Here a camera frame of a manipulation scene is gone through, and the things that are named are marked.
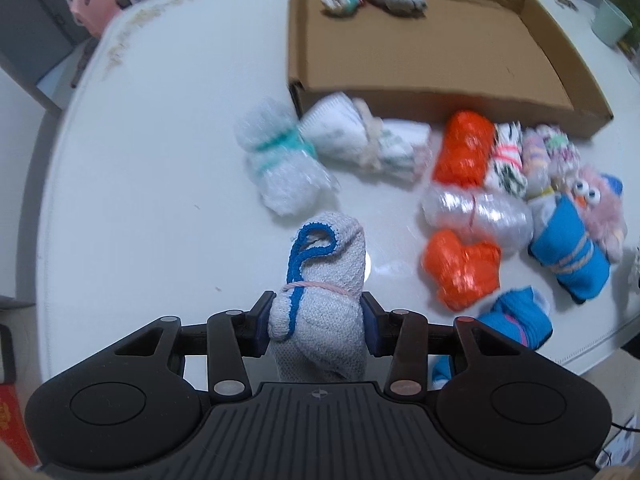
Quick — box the white purple sock bundle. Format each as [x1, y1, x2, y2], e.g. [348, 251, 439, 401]
[536, 124, 582, 191]

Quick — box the blue sock pink band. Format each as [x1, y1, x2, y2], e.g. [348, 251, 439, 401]
[432, 287, 553, 389]

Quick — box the white cloth beige tie bundle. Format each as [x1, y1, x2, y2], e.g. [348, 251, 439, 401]
[298, 92, 432, 182]

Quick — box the brown cardboard tray box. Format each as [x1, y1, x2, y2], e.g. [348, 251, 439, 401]
[288, 0, 613, 139]

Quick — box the grey sock blue trim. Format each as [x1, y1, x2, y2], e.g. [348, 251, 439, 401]
[268, 211, 367, 382]

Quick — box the mint green plastic cup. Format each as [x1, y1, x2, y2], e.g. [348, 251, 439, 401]
[591, 0, 632, 48]

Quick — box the blue cloth rope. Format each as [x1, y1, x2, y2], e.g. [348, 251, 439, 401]
[527, 194, 611, 304]

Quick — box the pastel sock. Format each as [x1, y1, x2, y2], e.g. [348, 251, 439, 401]
[523, 128, 551, 198]

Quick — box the long orange plastic bundle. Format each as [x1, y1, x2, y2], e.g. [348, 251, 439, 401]
[432, 110, 495, 188]

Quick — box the small orange plastic bundle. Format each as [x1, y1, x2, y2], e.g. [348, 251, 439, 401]
[421, 230, 501, 312]

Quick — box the pink plastic stool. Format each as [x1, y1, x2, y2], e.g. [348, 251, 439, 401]
[70, 0, 122, 38]

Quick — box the pink fluffy monster toy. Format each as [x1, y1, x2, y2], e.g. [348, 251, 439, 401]
[570, 165, 628, 264]

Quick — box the white green striped sock bundle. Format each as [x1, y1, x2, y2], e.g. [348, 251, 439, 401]
[484, 122, 527, 198]

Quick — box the bubble wrap teal tie bundle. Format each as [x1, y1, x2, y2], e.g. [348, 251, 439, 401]
[235, 100, 337, 217]

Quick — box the clear bubble wrap red band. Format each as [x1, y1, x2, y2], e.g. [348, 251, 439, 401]
[421, 182, 534, 255]

